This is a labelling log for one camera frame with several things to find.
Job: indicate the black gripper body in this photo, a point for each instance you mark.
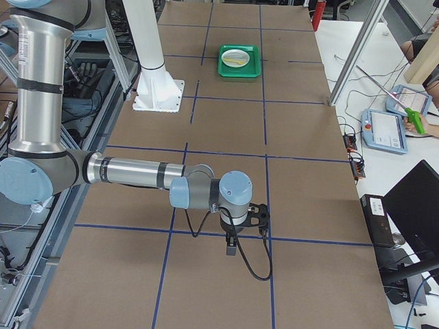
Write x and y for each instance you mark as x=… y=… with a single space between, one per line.
x=230 y=228

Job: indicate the green plastic tray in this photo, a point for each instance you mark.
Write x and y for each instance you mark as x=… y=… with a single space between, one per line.
x=250 y=71

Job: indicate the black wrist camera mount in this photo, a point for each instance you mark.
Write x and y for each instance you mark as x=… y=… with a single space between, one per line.
x=259 y=217

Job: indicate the black monitor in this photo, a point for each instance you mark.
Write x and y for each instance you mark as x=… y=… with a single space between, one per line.
x=412 y=205

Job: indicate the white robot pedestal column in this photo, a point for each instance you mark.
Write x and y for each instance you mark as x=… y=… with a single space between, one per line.
x=157 y=90

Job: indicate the yellow plastic spoon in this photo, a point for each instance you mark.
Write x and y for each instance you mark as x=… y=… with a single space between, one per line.
x=234 y=63

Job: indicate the aluminium frame post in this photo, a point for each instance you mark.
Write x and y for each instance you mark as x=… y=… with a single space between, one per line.
x=368 y=27

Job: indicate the orange black connector upper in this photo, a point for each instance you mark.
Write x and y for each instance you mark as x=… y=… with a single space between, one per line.
x=350 y=142

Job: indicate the near blue teach pendant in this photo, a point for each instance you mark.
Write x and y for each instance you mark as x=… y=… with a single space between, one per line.
x=383 y=131

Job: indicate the far blue teach pendant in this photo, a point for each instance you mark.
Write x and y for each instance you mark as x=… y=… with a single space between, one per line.
x=414 y=99

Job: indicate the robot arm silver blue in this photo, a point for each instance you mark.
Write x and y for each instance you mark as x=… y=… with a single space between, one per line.
x=38 y=166

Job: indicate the aluminium side frame rail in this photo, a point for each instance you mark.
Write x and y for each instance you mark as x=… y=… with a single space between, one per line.
x=36 y=240

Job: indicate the orange black connector lower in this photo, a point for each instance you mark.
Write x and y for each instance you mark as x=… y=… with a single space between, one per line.
x=357 y=168

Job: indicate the wooden beam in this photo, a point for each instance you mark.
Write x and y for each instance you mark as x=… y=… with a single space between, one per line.
x=426 y=60

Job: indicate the white round plate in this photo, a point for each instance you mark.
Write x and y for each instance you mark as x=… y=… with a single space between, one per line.
x=237 y=51

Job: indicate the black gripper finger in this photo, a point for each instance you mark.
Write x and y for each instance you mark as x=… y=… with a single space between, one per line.
x=231 y=245

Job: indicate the seated person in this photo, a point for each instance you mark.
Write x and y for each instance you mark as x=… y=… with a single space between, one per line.
x=410 y=49

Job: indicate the green handled reacher grabber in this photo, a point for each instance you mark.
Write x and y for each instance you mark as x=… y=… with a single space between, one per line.
x=412 y=116

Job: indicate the orange black connector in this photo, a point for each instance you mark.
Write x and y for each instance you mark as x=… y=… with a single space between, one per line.
x=350 y=142
x=357 y=168

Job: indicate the black mini computer box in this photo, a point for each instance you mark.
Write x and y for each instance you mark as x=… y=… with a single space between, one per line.
x=377 y=221

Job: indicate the red cylinder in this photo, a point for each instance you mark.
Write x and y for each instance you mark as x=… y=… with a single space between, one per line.
x=318 y=13

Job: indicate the blue teach pendant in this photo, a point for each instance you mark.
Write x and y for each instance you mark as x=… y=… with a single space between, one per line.
x=383 y=131
x=414 y=99

